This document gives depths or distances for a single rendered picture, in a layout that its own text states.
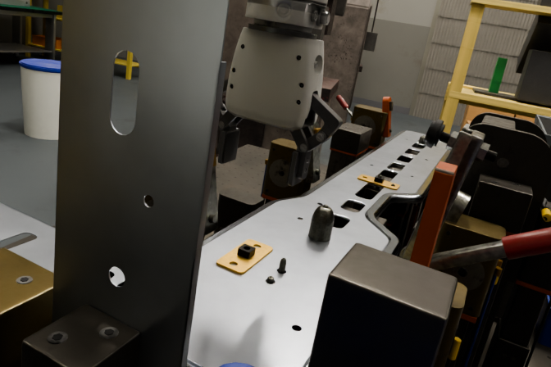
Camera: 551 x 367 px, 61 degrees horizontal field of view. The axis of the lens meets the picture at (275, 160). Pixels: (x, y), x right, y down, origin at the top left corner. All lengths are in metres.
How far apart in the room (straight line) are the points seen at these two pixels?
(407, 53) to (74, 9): 8.92
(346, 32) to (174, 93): 6.39
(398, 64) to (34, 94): 6.57
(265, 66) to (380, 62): 8.74
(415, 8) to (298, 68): 8.72
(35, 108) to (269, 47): 3.97
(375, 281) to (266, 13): 0.35
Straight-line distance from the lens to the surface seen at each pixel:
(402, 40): 9.18
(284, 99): 0.50
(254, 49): 0.52
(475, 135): 0.47
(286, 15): 0.49
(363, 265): 0.19
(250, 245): 0.62
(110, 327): 0.34
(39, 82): 4.34
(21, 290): 0.42
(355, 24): 6.63
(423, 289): 0.19
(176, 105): 0.27
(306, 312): 0.52
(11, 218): 0.67
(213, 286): 0.53
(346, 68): 6.67
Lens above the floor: 1.29
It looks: 16 degrees down
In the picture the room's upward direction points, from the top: 10 degrees clockwise
